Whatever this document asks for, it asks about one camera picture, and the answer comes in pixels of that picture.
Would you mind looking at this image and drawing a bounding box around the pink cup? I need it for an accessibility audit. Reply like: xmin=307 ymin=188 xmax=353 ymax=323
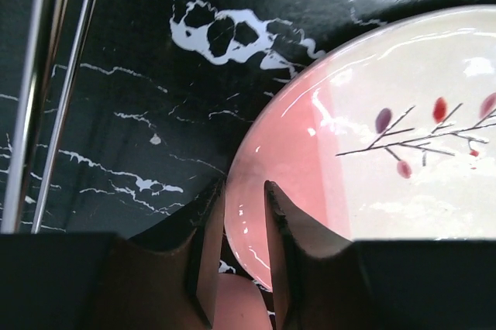
xmin=212 ymin=273 xmax=272 ymax=330

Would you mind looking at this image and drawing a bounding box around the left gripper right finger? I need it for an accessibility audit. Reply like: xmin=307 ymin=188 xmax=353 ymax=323
xmin=264 ymin=181 xmax=495 ymax=329

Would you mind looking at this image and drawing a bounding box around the pink and cream plate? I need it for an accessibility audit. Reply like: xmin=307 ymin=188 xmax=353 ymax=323
xmin=225 ymin=5 xmax=495 ymax=289

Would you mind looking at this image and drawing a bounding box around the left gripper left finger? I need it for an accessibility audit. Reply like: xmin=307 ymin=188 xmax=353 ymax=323
xmin=1 ymin=179 xmax=225 ymax=329

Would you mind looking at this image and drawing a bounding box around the metal wire dish rack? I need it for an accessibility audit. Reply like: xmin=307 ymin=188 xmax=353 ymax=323
xmin=1 ymin=0 xmax=97 ymax=234

